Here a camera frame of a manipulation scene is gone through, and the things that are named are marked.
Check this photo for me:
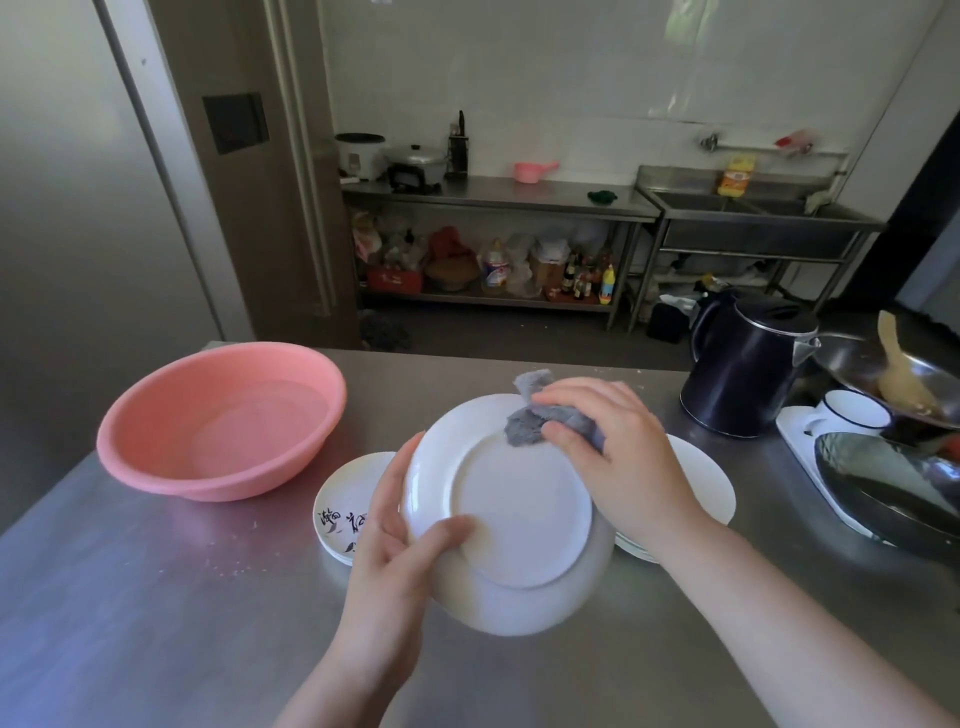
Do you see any person's left hand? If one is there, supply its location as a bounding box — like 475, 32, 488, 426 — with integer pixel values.
330, 431, 478, 670

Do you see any person's right hand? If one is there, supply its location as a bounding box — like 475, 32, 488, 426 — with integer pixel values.
528, 377, 715, 558

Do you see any grey dish cloth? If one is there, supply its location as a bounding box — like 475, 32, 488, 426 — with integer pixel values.
503, 368, 609, 456

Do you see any plain white plate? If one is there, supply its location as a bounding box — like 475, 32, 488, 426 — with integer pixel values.
399, 393, 618, 639

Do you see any person's left forearm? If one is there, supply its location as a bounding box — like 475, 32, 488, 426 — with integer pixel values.
273, 641, 423, 728

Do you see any person's right forearm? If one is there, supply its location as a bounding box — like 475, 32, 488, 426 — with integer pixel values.
658, 516, 960, 728

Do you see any white plate with black print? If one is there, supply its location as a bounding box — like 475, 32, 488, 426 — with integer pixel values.
312, 450, 399, 568

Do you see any stack of white plates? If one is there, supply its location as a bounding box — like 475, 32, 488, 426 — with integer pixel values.
612, 433, 738, 564

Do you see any black bag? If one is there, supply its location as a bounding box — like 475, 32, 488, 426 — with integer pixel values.
645, 298, 693, 345

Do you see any group of sauce bottles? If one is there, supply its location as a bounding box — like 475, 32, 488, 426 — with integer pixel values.
558, 250, 601, 303

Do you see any cardboard box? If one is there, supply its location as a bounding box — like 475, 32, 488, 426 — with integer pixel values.
530, 253, 568, 294

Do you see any clear oil bottle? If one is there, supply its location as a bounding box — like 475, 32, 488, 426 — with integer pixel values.
480, 239, 512, 298

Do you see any black electric kettle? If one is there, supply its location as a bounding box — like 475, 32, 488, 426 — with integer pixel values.
678, 288, 823, 441

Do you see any brown basket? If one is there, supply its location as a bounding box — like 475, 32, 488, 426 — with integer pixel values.
424, 253, 482, 293

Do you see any red box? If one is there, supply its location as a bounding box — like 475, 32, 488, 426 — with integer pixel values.
365, 265, 426, 294

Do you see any white plastic tray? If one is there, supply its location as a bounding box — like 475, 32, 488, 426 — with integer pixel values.
774, 405, 901, 546

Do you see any stainless steel shelf table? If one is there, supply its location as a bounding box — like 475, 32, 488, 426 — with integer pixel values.
340, 174, 663, 333

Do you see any pink plastic basin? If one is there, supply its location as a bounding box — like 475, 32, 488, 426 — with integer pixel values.
96, 342, 349, 504

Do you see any stainless steel sink unit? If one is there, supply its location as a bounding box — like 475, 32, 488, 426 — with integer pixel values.
626, 164, 889, 336

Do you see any white mug with dark rim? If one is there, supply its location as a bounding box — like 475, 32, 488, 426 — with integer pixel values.
802, 389, 894, 438

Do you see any steel bowl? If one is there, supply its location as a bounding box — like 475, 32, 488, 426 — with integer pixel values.
812, 332, 960, 433

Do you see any black knife block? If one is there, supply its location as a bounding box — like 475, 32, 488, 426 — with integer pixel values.
446, 109, 471, 180

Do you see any silver electric pot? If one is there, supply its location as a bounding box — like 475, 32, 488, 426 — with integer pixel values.
384, 143, 450, 195

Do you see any yellow detergent bottle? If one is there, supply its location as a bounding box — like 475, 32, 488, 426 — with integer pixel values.
717, 153, 759, 199

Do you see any dark metal wok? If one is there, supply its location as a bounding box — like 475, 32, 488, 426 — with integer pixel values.
813, 430, 960, 558

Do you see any wooden spatula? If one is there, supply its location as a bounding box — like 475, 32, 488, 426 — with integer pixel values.
875, 309, 940, 418

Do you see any white rice cooker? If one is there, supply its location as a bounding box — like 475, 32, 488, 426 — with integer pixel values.
333, 132, 388, 183

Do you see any stainless steel refrigerator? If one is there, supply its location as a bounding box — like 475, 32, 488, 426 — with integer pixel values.
0, 0, 258, 519

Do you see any wall faucet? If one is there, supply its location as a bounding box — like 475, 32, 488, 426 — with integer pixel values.
699, 129, 817, 160

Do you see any black wall panel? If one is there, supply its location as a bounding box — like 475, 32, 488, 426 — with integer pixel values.
201, 91, 270, 157

